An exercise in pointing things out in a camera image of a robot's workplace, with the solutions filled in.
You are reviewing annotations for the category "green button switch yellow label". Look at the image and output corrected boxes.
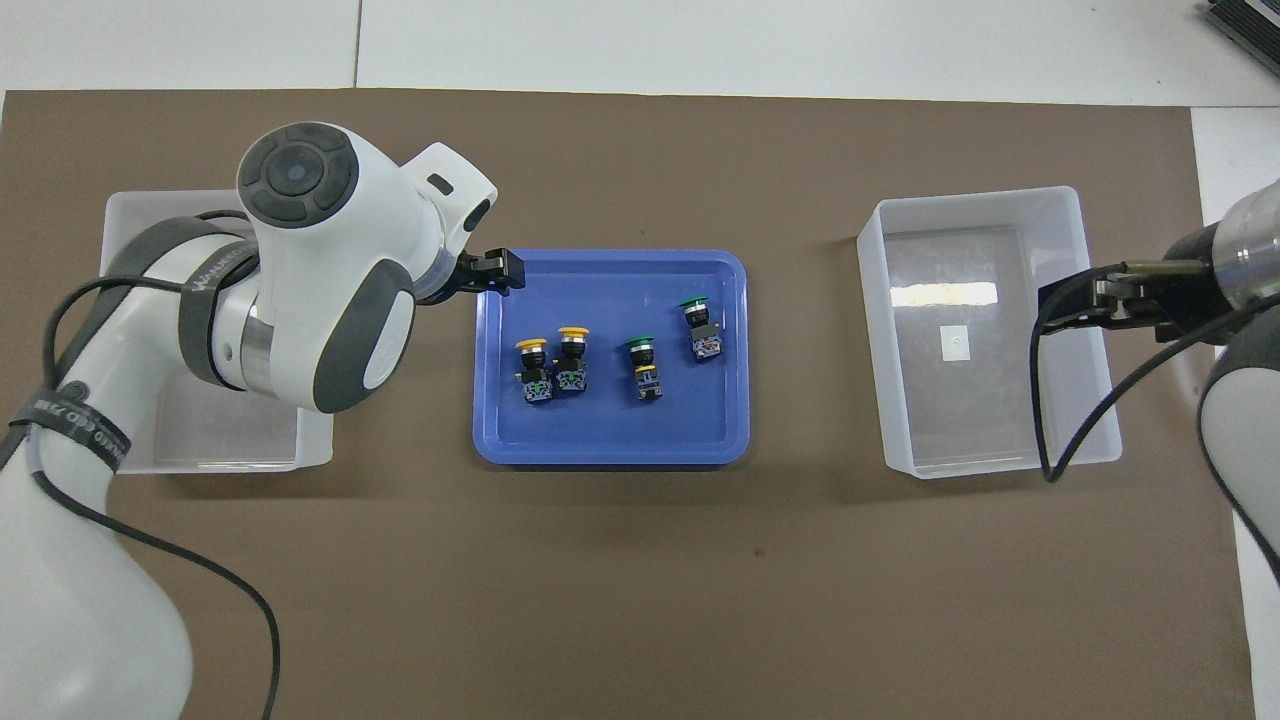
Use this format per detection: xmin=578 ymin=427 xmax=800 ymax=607
xmin=624 ymin=336 xmax=664 ymax=403

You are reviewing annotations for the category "yellow push button switch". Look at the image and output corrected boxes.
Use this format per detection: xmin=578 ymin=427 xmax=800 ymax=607
xmin=514 ymin=338 xmax=554 ymax=405
xmin=553 ymin=326 xmax=591 ymax=395

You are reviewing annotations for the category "black left arm strap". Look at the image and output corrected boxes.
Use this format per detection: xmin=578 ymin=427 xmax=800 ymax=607
xmin=8 ymin=383 xmax=133 ymax=473

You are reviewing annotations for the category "blue plastic tray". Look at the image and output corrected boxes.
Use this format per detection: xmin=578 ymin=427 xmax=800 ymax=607
xmin=472 ymin=248 xmax=751 ymax=469

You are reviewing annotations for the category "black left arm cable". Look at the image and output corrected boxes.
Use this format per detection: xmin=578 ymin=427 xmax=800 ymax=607
xmin=0 ymin=210 xmax=283 ymax=720

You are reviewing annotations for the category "green push button switch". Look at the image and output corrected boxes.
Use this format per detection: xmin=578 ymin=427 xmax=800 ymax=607
xmin=678 ymin=294 xmax=725 ymax=363

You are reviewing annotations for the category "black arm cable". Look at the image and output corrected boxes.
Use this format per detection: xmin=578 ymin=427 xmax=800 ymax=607
xmin=0 ymin=210 xmax=283 ymax=720
xmin=1030 ymin=258 xmax=1280 ymax=484

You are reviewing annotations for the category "brown paper mat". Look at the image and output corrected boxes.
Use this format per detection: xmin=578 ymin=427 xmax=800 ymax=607
xmin=0 ymin=88 xmax=1256 ymax=720

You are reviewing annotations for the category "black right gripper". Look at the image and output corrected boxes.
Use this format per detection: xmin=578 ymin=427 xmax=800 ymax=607
xmin=1037 ymin=225 xmax=1223 ymax=346

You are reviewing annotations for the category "translucent white plastic box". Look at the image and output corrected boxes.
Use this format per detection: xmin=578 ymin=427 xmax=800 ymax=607
xmin=856 ymin=185 xmax=1123 ymax=480
xmin=100 ymin=188 xmax=334 ymax=476

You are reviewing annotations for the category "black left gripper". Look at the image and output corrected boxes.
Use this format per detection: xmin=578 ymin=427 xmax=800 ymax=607
xmin=440 ymin=248 xmax=527 ymax=303

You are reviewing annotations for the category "grey ribbed device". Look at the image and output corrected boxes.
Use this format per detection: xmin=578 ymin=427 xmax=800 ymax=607
xmin=1203 ymin=0 xmax=1280 ymax=76

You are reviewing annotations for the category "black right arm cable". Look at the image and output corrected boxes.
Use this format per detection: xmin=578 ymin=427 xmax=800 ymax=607
xmin=1030 ymin=258 xmax=1280 ymax=484

